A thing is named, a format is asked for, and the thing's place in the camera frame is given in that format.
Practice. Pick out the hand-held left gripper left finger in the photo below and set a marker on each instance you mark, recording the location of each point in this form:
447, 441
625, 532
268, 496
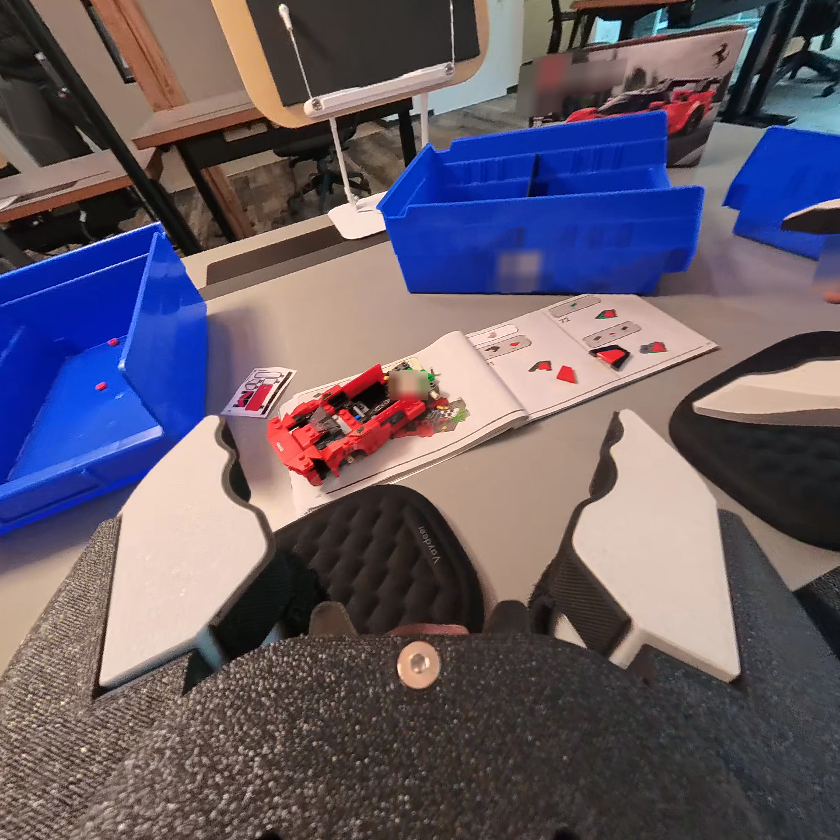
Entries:
177, 558

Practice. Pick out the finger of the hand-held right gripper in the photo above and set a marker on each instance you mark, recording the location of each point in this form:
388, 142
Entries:
774, 397
820, 218

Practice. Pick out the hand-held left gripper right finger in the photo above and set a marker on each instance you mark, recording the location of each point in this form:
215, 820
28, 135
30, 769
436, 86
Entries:
656, 558

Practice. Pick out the lego sticker sheet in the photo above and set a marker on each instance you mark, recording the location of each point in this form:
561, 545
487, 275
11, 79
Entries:
259, 394

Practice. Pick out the lego set cardboard box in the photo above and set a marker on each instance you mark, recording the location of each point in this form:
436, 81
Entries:
689, 72

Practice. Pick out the red lego car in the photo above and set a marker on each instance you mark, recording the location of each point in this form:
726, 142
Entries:
341, 426

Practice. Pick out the lego instruction booklet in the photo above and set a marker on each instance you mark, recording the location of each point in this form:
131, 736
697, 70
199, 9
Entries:
499, 384

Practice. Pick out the blue plastic bin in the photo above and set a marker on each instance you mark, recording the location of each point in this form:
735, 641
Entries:
781, 177
85, 407
558, 236

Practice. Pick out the black office chair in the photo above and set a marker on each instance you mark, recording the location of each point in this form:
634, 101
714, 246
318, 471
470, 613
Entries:
814, 33
315, 164

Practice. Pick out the wooden desk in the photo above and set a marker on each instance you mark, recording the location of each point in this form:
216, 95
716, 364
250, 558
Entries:
197, 124
72, 184

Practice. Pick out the black tripod pole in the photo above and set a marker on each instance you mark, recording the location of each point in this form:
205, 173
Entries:
98, 124

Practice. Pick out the white display stand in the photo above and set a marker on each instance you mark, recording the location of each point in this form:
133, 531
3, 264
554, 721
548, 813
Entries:
374, 88

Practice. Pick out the wooden framed black board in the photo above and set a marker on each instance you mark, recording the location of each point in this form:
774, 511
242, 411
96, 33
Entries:
367, 33

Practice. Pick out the wooden post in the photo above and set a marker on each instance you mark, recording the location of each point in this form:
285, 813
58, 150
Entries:
157, 79

